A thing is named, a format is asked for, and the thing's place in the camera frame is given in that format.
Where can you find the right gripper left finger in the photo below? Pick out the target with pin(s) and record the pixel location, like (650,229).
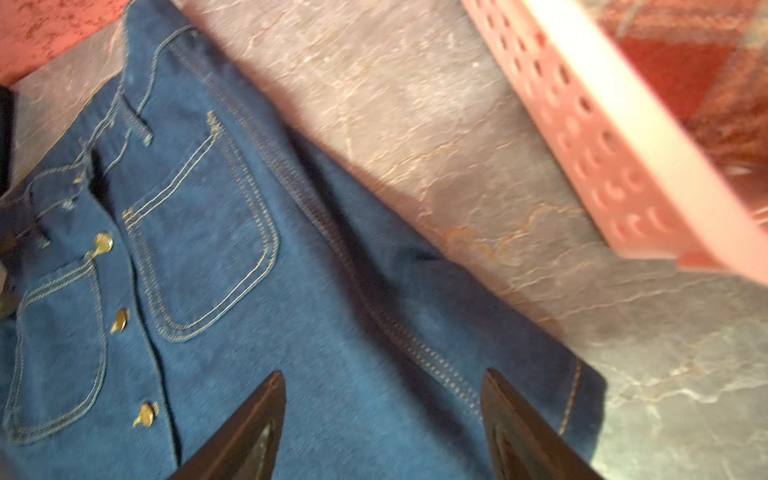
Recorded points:
(246,445)

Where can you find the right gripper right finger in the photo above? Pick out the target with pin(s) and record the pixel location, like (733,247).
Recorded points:
(521,444)

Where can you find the denim skirt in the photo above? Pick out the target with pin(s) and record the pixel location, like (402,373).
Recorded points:
(180,242)

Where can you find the pink perforated plastic basket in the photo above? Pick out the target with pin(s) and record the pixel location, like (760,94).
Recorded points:
(647,186)

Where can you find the red cloth in basket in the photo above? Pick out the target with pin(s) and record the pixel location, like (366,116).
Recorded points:
(707,61)

